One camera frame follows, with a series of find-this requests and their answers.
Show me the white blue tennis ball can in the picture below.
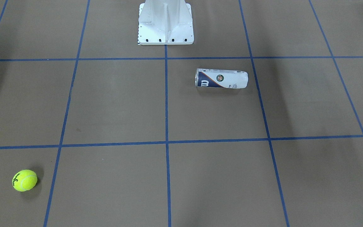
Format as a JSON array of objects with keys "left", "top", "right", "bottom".
[{"left": 195, "top": 68, "right": 248, "bottom": 89}]

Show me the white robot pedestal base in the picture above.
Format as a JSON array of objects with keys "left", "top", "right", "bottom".
[{"left": 137, "top": 0, "right": 194, "bottom": 45}]

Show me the yellow Wilson tennis ball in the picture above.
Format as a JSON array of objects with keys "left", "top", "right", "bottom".
[{"left": 12, "top": 170, "right": 38, "bottom": 192}]

